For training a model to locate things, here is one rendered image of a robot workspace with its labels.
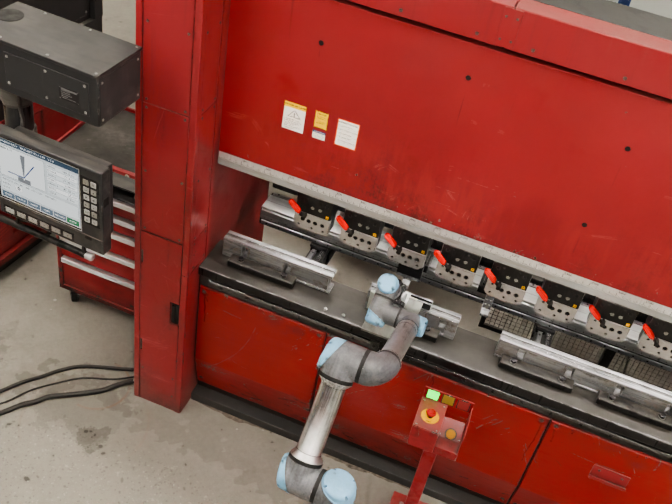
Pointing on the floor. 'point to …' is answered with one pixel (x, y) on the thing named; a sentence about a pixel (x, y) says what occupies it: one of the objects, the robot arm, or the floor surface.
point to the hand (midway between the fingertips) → (393, 303)
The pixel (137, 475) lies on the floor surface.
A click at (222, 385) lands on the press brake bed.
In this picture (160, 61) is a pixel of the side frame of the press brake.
